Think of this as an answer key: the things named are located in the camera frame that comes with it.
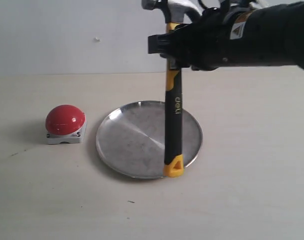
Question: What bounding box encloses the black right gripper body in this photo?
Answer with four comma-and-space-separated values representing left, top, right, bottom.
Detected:
178, 6, 233, 71

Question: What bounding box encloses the yellow black claw hammer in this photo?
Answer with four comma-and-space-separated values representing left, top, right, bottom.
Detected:
141, 0, 201, 178

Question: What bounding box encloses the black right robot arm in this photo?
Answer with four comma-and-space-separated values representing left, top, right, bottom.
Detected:
143, 0, 304, 71

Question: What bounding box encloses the red dome push button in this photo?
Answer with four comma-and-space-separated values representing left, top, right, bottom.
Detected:
45, 104, 87, 145

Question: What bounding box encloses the round stainless steel plate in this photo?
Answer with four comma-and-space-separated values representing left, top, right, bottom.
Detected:
95, 100, 204, 180

